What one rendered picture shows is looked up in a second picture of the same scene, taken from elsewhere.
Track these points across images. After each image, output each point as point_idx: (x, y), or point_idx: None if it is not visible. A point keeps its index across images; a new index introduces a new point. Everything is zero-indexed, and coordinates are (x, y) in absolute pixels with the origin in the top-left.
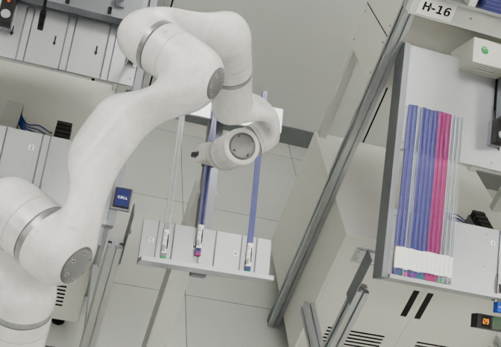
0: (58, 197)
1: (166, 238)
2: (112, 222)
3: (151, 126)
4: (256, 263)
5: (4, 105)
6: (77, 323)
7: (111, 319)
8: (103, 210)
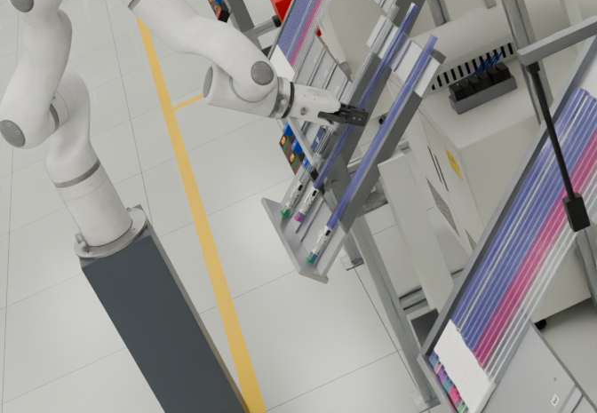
0: (315, 129)
1: (294, 191)
2: (318, 166)
3: (35, 33)
4: (323, 253)
5: None
6: (549, 338)
7: (584, 356)
8: (33, 98)
